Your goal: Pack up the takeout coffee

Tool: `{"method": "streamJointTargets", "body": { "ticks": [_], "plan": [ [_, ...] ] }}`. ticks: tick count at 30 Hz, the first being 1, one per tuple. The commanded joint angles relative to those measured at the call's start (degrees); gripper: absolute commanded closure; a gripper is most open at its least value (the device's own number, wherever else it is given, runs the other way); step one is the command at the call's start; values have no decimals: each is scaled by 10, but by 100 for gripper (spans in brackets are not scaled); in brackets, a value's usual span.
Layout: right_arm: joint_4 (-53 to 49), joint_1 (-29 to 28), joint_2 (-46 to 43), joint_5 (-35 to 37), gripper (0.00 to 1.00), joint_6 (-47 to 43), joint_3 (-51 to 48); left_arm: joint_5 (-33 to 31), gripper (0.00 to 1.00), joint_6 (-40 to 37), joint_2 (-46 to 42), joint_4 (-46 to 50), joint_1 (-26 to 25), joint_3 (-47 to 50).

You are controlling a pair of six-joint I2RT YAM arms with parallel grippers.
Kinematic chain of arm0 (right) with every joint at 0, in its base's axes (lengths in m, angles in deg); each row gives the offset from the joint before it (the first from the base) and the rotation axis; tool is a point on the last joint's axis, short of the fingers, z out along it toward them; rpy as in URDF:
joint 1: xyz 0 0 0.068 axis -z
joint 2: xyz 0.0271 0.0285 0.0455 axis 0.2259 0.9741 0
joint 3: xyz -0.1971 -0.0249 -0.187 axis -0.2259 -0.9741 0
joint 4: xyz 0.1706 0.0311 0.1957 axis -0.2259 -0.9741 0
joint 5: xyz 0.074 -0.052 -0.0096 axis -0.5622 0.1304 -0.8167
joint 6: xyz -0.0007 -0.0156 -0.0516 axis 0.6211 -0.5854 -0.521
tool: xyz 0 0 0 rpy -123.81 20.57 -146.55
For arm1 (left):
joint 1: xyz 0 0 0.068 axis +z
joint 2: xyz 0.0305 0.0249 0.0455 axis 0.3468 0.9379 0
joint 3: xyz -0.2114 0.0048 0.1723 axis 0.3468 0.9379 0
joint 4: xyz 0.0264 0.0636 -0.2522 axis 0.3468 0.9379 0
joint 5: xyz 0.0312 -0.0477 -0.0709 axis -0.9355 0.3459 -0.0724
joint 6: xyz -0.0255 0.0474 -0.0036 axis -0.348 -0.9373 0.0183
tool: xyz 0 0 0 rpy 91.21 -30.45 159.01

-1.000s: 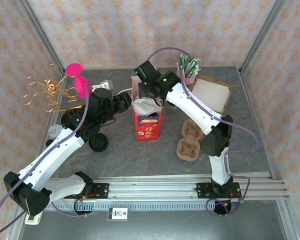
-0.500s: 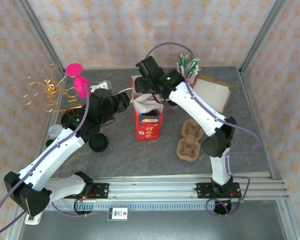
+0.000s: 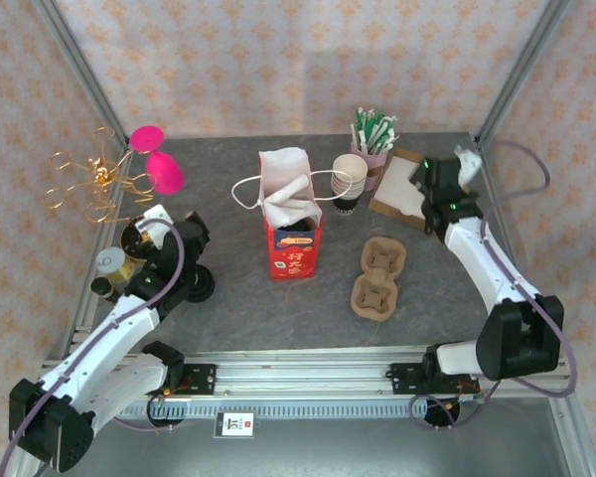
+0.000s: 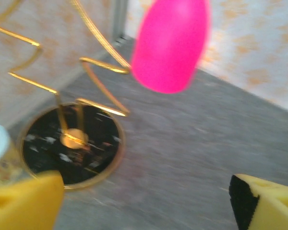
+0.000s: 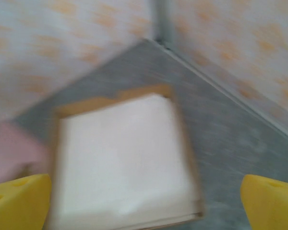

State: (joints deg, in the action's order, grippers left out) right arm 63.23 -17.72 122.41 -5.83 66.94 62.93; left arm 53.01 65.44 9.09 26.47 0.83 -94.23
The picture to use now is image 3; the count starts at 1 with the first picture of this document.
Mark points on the white paper napkin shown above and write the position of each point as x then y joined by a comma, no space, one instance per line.
469,161
293,211

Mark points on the red paper takeout bag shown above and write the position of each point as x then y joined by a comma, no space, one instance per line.
295,253

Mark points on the brown pulp cup carrier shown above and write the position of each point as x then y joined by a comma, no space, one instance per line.
377,293

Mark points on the white paper straw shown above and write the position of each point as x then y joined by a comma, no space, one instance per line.
293,188

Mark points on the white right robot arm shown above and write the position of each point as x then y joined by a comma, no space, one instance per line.
487,268

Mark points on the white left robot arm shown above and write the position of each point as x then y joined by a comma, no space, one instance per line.
104,338

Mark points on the stack of black cup lids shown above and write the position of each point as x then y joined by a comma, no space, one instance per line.
204,285

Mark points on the cardboard box with white paper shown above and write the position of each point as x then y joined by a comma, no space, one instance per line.
397,184

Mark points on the brown cardboard napkin tray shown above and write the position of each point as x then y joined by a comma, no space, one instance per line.
392,211

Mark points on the pink ceramic straw holder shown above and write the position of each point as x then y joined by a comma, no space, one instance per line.
376,166

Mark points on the small black gold bottle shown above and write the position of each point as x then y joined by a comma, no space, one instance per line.
103,289

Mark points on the pink egg-shaped makeup sponge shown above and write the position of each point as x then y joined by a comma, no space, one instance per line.
166,174

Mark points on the stack of paper cups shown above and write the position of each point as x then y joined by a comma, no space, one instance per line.
350,171

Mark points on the white label card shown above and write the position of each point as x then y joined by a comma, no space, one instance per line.
234,424

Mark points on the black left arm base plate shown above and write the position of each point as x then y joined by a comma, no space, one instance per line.
201,380

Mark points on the aluminium frame post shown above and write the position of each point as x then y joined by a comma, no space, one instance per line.
79,74
524,69

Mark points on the aluminium front rail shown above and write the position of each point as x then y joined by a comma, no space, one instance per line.
303,372

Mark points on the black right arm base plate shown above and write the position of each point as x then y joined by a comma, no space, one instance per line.
404,377

